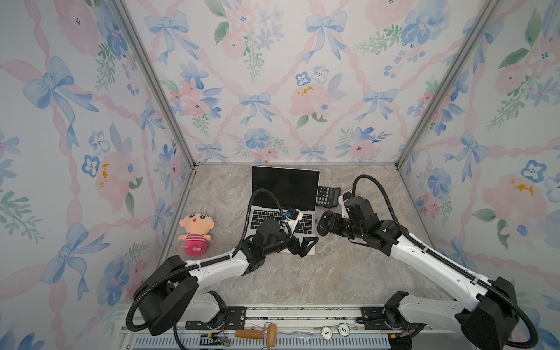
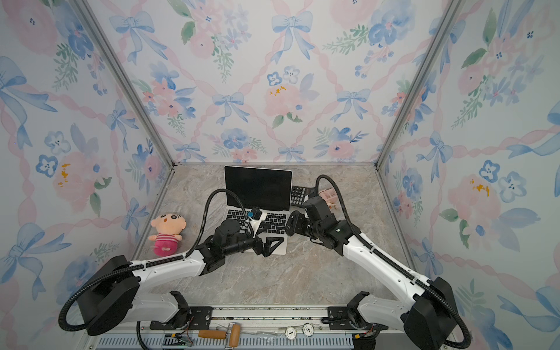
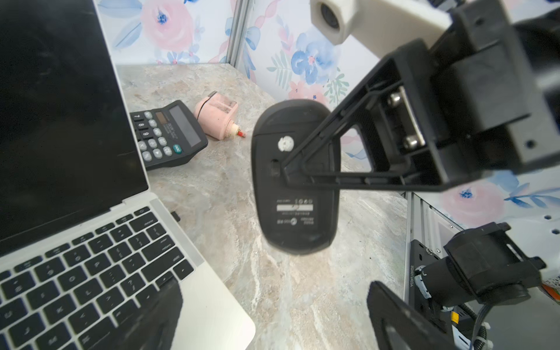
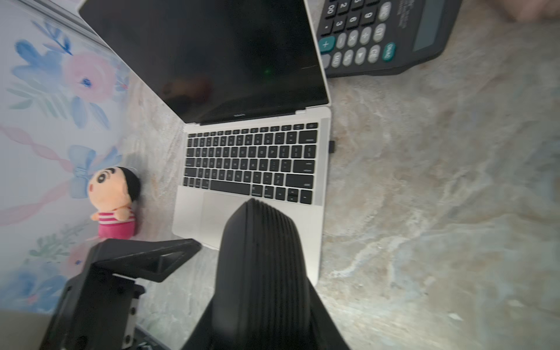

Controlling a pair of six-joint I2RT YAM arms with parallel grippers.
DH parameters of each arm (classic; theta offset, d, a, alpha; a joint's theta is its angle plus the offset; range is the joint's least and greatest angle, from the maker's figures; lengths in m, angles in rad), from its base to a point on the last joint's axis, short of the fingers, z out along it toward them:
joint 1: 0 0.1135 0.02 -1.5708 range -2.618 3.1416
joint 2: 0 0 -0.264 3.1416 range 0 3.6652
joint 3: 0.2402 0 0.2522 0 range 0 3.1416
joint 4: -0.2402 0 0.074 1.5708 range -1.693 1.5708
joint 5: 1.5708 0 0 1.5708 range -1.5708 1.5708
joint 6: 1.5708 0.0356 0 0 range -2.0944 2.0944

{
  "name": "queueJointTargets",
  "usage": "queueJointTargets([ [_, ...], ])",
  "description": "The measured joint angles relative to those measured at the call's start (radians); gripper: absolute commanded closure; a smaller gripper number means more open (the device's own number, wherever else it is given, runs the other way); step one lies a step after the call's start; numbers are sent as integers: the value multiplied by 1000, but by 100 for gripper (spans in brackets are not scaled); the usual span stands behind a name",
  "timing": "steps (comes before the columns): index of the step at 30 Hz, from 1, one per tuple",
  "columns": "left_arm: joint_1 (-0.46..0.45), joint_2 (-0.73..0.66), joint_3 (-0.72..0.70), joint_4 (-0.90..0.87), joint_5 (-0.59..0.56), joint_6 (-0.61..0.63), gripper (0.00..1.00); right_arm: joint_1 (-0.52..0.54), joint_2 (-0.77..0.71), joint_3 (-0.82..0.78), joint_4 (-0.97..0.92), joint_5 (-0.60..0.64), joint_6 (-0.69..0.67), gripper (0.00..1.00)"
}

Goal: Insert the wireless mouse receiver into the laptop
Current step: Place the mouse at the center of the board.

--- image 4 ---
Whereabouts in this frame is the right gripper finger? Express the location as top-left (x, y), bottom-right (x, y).
top-left (183, 199), bottom-right (348, 349)

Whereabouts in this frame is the black calculator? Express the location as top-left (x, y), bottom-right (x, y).
top-left (316, 0), bottom-right (462, 78)

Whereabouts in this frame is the silver laptop black screen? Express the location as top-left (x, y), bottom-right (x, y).
top-left (77, 1), bottom-right (332, 283)

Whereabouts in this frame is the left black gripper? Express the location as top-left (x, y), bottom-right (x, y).
top-left (39, 239), bottom-right (202, 349)

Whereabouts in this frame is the plush doll pink striped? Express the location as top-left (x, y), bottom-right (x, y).
top-left (87, 166), bottom-right (141, 241)

